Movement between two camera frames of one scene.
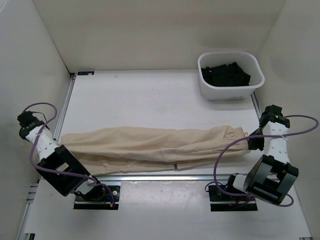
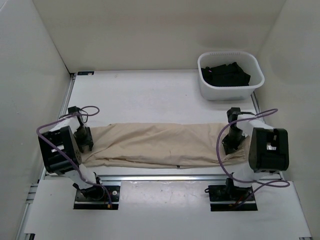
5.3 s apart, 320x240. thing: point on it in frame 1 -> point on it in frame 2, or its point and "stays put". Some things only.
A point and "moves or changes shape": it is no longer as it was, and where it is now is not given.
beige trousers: x=101 y=151 moves or changes shape
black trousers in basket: x=229 y=75 stays put
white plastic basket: x=245 y=60 stays put
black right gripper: x=253 y=144 -> x=229 y=146
